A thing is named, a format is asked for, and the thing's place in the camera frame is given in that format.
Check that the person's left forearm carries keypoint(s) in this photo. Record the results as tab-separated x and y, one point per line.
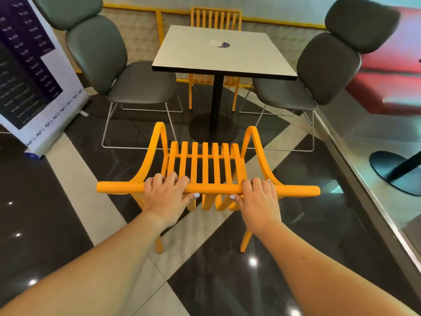
98	269

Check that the metal glass partition frame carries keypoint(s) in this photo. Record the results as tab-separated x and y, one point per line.
361	194

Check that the person's right hand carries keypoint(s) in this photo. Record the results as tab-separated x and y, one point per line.
258	210

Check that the yellow slatted armchair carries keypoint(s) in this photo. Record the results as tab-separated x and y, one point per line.
210	188

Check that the person's left hand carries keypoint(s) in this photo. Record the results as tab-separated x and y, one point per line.
164	202

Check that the purple white roll-up banner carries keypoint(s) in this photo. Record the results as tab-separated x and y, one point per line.
29	72

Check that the yellow slatted chair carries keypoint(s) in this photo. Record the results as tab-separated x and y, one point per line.
215	19

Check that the small sticker label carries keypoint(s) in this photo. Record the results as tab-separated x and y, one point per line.
219	44

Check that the person's left little finger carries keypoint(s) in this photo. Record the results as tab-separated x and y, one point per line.
148	184

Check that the white square pedestal table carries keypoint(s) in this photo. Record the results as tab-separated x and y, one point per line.
220	52

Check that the person's right little finger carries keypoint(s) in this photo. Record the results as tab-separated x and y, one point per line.
273	190

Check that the red upholstered sofa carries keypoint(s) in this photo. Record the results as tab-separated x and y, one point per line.
388	72

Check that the black round table base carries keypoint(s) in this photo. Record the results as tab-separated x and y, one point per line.
398	172

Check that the person's left thumb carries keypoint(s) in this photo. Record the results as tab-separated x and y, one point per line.
192	199

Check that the person's right thumb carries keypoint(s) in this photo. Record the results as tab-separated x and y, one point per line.
236	200

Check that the person's left middle finger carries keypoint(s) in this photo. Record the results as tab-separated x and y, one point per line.
171	180

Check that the person's right forearm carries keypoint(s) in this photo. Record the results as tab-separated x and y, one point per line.
315	279

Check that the person's right middle finger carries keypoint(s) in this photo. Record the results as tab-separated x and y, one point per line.
257	185

